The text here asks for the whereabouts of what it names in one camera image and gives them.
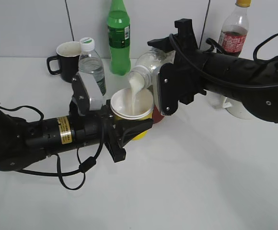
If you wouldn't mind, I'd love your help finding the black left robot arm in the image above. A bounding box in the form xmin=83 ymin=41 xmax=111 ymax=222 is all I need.
xmin=0 ymin=102 xmax=153 ymax=172

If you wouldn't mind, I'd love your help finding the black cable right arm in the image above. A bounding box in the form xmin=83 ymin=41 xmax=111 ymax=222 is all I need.
xmin=169 ymin=31 xmax=278 ymax=89

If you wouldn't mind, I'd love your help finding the green soda bottle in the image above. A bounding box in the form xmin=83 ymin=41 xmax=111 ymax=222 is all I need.
xmin=107 ymin=0 xmax=131 ymax=76

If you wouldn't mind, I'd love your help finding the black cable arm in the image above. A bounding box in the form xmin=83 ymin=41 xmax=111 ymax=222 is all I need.
xmin=169 ymin=31 xmax=278 ymax=89
xmin=0 ymin=97 xmax=106 ymax=191

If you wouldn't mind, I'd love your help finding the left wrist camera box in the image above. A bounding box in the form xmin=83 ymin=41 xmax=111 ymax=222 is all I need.
xmin=71 ymin=71 xmax=103 ymax=116

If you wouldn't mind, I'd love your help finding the yellow paper cup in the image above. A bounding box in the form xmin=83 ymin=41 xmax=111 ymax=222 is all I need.
xmin=110 ymin=87 xmax=155 ymax=141

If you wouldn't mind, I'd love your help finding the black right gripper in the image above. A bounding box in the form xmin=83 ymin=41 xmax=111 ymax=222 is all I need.
xmin=147 ymin=18 xmax=207 ymax=105

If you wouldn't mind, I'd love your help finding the red ceramic mug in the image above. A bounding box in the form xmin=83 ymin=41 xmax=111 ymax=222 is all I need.
xmin=152 ymin=106 xmax=164 ymax=124

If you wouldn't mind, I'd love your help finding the cola bottle yellow cap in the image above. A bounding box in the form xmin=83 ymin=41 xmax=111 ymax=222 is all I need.
xmin=219 ymin=0 xmax=251 ymax=57

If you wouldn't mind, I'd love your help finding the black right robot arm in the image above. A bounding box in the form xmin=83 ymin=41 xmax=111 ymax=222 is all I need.
xmin=148 ymin=19 xmax=278 ymax=123

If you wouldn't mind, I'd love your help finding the clear water bottle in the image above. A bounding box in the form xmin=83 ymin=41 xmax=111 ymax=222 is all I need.
xmin=79 ymin=37 xmax=106 ymax=96

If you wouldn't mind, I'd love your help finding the black ceramic mug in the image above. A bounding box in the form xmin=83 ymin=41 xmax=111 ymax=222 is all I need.
xmin=46 ymin=41 xmax=81 ymax=83

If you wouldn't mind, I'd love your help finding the clear milk bottle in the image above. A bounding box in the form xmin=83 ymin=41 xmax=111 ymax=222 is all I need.
xmin=128 ymin=48 xmax=175 ymax=91

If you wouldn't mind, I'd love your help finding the white ceramic mug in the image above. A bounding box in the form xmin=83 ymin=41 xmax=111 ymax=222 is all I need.
xmin=207 ymin=92 xmax=256 ymax=120

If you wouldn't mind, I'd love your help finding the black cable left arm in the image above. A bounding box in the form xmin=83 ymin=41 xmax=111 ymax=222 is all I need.
xmin=0 ymin=97 xmax=106 ymax=191

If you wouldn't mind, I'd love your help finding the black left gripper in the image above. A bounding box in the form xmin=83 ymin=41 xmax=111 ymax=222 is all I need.
xmin=99 ymin=99 xmax=153 ymax=162

